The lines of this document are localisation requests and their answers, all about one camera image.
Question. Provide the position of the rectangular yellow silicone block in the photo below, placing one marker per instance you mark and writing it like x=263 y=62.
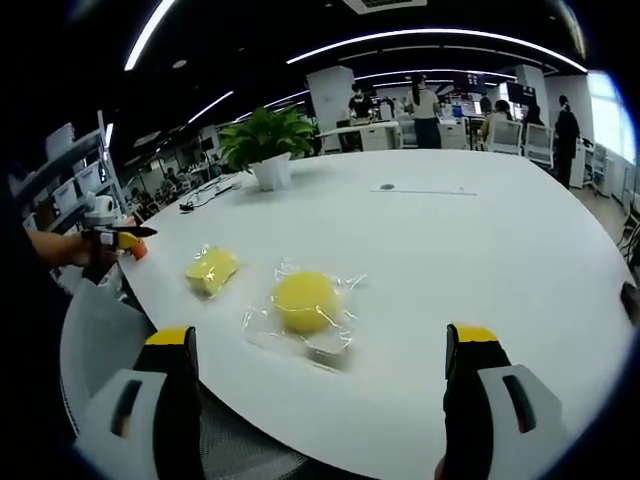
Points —
x=212 y=270

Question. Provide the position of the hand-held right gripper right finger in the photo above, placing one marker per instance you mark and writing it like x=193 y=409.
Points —
x=470 y=400

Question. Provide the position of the person's right hand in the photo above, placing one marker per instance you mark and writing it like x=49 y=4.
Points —
x=440 y=470

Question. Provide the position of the grey mesh office chair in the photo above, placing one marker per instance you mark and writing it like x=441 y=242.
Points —
x=110 y=325

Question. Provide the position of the green potted plant white pot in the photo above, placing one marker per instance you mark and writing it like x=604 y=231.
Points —
x=270 y=137

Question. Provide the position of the ceiling light strip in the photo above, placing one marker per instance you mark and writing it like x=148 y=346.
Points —
x=147 y=35
x=425 y=32

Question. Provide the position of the round yellow silicone block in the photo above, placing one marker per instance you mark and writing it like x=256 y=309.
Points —
x=305 y=307

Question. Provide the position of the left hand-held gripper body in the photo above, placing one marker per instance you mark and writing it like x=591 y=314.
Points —
x=104 y=212

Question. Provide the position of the white cabinet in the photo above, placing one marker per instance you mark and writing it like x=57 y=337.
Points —
x=380 y=136

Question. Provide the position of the metal storage shelf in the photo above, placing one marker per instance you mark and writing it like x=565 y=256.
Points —
x=75 y=175

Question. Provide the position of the white office chair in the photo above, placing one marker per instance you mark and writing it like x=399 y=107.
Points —
x=540 y=142
x=507 y=137

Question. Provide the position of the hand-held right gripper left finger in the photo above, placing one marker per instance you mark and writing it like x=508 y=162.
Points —
x=172 y=400

